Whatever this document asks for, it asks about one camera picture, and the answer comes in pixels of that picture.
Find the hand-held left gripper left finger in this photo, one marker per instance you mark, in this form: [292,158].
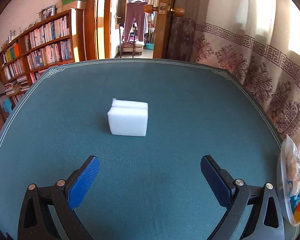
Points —
[86,182]

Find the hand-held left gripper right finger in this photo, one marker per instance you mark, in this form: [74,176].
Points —
[216,182]

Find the clear plastic container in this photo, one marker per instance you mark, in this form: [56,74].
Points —
[282,180]

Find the white sponge block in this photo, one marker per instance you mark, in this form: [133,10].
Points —
[128,120]

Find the white and blue plastic bag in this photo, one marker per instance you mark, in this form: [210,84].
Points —
[292,165]

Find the beige patterned curtain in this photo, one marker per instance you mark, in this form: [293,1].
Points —
[252,55]

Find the wooden chair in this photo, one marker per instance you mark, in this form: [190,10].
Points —
[131,47]

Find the wooden bookshelf with books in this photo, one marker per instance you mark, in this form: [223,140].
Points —
[47,42]

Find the dark brown sheer curtain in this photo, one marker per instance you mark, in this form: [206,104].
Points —
[182,37]

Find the teal plastic basin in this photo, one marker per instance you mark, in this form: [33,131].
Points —
[149,46]

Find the wooden door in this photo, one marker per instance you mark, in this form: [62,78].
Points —
[165,35]

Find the purple pants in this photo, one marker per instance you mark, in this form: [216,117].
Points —
[135,20]

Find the framed photo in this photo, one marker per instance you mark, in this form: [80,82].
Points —
[48,11]

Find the wooden door frame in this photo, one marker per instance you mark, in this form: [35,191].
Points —
[91,17]

